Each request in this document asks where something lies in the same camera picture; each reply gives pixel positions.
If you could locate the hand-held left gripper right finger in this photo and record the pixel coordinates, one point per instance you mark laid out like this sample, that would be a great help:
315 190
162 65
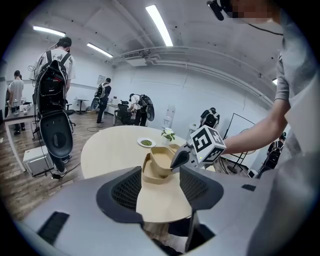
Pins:
197 187

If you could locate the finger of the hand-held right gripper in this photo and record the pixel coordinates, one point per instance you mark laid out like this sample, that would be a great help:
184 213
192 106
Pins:
181 158

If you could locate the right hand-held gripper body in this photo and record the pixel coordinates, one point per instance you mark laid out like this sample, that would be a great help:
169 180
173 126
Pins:
202 142

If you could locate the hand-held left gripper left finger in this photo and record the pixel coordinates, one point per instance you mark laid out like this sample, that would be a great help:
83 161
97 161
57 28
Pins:
125 192

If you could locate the person's right forearm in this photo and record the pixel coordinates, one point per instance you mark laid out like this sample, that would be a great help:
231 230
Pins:
250 140

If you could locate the white flower potted plant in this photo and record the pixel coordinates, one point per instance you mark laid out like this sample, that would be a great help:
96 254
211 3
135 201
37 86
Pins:
168 133

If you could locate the white plate of green peas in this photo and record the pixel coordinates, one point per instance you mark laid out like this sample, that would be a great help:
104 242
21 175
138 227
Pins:
146 142

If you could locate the black-framed whiteboard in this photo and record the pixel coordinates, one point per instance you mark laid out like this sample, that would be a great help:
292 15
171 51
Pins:
238 123

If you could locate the white water dispenser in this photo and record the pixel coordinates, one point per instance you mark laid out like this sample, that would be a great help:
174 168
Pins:
170 112

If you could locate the black office chair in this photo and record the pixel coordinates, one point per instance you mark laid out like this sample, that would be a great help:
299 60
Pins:
123 110
70 112

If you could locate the white box appliance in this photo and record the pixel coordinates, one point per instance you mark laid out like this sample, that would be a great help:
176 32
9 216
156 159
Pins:
37 160

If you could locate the small white side table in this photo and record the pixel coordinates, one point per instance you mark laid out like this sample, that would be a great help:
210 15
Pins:
81 100

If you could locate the white ceiling air conditioner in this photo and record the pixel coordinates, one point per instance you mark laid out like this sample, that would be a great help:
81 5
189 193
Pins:
136 61

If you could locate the person's grey t-shirt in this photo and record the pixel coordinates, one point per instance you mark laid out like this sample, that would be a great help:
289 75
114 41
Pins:
297 75

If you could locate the white-framed desk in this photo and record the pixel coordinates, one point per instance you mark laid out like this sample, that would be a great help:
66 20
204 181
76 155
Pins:
17 117

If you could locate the person's head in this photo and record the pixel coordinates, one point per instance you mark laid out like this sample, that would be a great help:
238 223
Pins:
262 17

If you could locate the framed wall poster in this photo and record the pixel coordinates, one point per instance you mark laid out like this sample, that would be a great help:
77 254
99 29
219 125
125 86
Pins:
100 80

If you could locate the black head-mounted camera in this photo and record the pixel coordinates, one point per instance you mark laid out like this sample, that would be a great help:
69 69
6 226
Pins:
217 11

